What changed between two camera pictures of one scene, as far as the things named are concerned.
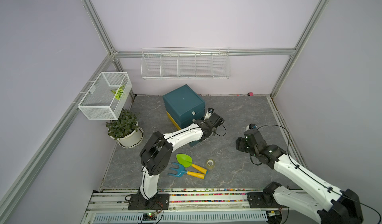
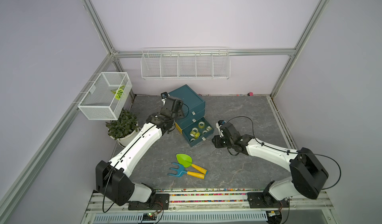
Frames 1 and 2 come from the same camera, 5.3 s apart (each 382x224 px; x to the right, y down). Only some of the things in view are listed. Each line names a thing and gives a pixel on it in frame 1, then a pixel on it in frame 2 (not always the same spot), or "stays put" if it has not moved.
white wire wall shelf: (185, 63) stays put
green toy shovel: (186, 161) stays put
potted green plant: (126, 130) stays put
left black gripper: (214, 131) to (180, 110)
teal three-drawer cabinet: (184, 106) stays put
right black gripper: (239, 143) to (216, 141)
